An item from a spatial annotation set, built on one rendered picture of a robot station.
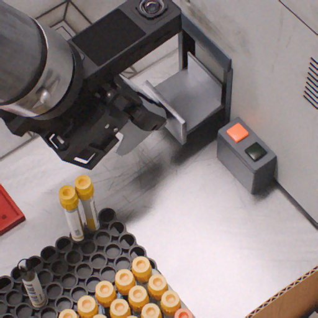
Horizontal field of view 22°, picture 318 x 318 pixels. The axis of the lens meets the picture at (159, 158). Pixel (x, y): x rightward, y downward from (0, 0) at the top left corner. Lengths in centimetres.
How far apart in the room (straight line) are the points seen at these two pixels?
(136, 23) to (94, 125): 10
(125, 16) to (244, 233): 25
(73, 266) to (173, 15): 26
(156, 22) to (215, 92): 16
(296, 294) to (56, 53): 27
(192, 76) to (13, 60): 32
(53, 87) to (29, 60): 4
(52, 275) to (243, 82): 26
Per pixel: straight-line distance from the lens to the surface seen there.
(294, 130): 77
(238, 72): 80
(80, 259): 81
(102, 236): 82
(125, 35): 72
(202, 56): 86
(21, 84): 63
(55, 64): 65
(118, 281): 70
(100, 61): 71
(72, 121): 74
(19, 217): 86
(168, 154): 88
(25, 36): 62
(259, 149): 83
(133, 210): 85
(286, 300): 68
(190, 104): 87
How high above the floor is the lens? 163
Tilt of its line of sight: 59 degrees down
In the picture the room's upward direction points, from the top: 4 degrees counter-clockwise
